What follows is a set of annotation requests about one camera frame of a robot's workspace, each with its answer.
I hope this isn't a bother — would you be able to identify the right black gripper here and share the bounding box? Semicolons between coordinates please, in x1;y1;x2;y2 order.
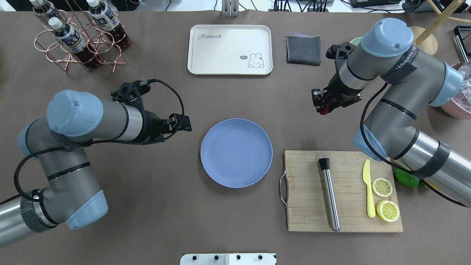
311;74;363;115

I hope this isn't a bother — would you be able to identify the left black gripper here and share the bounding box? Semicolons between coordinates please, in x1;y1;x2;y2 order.
143;111;193;143

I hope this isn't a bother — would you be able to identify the blue plate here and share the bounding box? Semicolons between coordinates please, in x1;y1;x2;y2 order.
200;119;273;188

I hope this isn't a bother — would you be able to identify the red strawberry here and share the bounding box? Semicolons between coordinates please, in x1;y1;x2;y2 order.
319;106;331;115

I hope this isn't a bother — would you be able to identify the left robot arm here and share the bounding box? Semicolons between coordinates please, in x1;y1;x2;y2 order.
1;89;192;247

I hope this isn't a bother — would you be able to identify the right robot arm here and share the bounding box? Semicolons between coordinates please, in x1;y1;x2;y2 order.
311;17;471;207

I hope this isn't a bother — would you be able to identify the grey folded cloth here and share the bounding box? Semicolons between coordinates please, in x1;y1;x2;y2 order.
286;32;322;66

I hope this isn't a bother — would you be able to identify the steel muddler black tip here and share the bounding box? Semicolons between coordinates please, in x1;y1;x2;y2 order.
318;158;341;232

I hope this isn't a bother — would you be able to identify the mint green bowl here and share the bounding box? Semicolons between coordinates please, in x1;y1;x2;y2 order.
350;37;362;46

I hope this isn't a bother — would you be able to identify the cream rabbit tray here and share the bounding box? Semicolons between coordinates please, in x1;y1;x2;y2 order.
187;25;273;75

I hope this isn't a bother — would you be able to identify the lemon half lower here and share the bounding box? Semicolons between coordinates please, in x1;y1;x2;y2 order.
372;178;393;198

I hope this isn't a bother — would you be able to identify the lemon half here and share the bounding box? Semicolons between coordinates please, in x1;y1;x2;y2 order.
376;200;400;222
372;178;393;198

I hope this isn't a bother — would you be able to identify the green lime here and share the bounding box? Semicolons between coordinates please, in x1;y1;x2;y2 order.
393;168;419;188

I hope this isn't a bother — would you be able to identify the wooden mug tree stand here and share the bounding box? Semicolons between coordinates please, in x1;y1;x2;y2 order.
410;0;471;56

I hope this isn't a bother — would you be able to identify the yellow plastic knife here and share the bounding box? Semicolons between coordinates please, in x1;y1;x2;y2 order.
362;159;376;218

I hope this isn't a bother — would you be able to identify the drink bottle lower middle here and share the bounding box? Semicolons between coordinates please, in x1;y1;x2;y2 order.
87;0;131;50

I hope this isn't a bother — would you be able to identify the drink bottle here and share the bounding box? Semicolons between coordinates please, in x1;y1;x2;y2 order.
30;0;66;27
49;17;100;69
87;0;131;50

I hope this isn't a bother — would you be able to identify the lemon half upper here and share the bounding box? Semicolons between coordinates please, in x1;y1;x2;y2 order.
376;200;400;222

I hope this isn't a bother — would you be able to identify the drink bottle top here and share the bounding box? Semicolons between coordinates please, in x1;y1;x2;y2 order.
49;17;100;69

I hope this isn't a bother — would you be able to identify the pink bowl with ice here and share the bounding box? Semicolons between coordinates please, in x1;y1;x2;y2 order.
441;62;471;120

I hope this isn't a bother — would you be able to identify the metal ice scoop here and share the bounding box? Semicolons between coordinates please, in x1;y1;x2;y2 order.
452;36;470;70

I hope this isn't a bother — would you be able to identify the drink bottle lower outer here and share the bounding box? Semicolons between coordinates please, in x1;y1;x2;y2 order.
30;0;66;27

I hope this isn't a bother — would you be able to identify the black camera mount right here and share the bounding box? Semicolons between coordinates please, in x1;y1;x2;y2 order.
325;42;356;73

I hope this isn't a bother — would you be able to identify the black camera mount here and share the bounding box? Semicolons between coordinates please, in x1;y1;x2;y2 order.
325;42;356;73
111;80;151;112

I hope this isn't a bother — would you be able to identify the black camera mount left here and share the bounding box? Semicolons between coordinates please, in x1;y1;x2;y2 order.
111;80;151;112

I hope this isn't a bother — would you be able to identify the copper wire bottle rack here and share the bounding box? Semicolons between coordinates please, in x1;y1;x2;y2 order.
32;1;127;72

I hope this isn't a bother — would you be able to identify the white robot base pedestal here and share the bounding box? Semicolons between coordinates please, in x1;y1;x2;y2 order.
180;253;277;265

